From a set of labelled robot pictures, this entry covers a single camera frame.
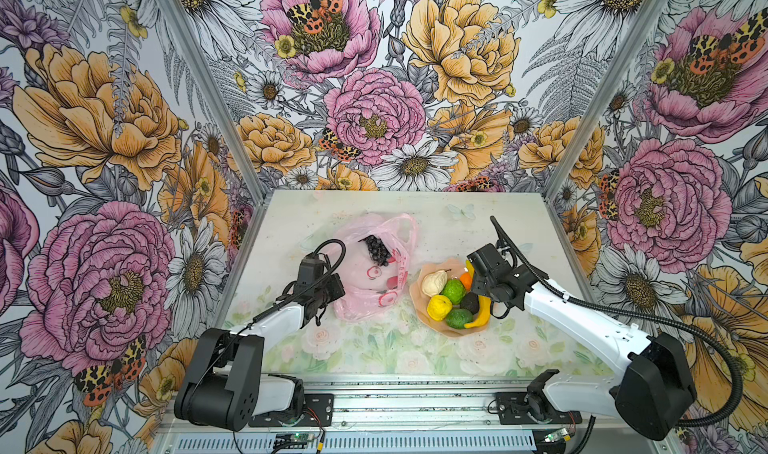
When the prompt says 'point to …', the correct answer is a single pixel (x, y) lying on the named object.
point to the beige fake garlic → (434, 282)
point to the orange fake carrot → (466, 279)
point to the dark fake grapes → (377, 251)
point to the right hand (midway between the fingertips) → (489, 291)
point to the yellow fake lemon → (439, 307)
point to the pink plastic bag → (374, 291)
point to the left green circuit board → (295, 437)
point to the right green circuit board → (560, 435)
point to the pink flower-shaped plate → (454, 267)
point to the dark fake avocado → (470, 301)
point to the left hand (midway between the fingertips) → (341, 292)
